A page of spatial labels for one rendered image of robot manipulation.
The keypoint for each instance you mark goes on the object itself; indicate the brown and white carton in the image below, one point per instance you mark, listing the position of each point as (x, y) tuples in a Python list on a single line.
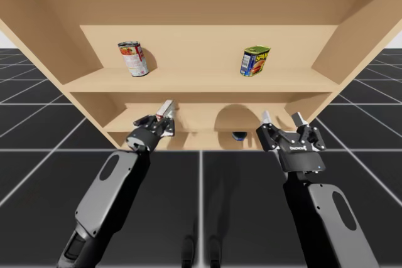
[(164, 108)]

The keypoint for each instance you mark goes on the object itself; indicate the blue flat can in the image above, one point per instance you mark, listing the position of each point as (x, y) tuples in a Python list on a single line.
[(239, 136)]

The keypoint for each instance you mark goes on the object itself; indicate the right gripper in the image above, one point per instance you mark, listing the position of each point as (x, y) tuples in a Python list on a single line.
[(301, 158)]

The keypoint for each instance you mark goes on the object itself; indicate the green and blue rectangular can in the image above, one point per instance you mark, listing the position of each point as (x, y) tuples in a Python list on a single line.
[(254, 61)]

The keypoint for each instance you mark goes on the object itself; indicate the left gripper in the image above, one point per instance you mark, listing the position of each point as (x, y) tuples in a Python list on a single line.
[(144, 137)]

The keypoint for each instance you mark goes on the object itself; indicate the red and white can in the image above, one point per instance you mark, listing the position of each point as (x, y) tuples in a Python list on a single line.
[(133, 59)]

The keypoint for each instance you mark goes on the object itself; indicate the pale wooden shelf unit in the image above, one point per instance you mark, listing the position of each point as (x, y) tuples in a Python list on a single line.
[(201, 4)]

